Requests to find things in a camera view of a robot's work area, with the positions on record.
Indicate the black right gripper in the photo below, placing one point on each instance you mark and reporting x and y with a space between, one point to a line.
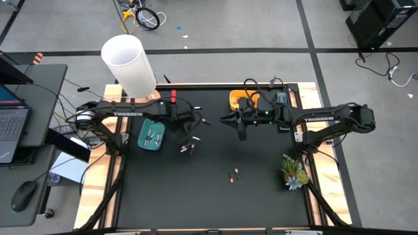
248 118

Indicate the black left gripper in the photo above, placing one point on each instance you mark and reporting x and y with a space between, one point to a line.
181 117

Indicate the copper-top black AA battery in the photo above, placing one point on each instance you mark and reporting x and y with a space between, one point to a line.
231 177
192 149
206 122
237 173
186 145

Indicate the batteries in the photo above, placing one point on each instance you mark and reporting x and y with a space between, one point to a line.
148 134

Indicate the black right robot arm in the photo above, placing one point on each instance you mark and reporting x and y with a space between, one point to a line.
326 115

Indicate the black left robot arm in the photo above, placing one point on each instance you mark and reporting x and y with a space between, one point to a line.
130 109

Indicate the yellow plastic bin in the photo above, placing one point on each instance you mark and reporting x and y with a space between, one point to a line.
234 99

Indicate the red tag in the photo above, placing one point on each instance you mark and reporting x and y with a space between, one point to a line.
173 96

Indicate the teal plastic bin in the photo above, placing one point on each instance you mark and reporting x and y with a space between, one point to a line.
151 125

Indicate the grey multi-port hub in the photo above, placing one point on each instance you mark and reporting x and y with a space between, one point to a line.
281 97

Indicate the potted succulent plant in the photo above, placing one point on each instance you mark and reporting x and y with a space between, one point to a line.
294 173

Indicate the white shade wooden base lamp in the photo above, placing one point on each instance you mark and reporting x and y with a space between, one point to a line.
127 65

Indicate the small black floor object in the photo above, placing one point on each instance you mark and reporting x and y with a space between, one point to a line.
83 88

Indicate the wooden table side board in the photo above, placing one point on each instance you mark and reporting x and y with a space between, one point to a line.
89 192
333 182

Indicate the black support strut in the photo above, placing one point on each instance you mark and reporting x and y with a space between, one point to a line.
104 204
323 204

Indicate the white box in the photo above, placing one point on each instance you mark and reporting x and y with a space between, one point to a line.
70 166

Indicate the black laptop desk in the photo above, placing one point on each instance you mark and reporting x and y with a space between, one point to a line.
45 98

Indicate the black mouse desk panel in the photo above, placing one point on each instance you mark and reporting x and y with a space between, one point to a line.
36 169

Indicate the orange black striped tape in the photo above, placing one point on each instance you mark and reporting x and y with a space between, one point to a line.
38 58

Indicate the black computer tower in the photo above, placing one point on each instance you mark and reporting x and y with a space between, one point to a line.
375 23

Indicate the black caster wheel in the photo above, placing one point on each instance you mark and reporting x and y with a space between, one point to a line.
49 213

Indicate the black laptop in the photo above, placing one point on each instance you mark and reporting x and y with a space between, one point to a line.
13 127

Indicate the black computer mouse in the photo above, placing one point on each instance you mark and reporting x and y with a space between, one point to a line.
23 196

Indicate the black screen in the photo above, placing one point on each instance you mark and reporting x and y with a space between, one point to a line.
9 73

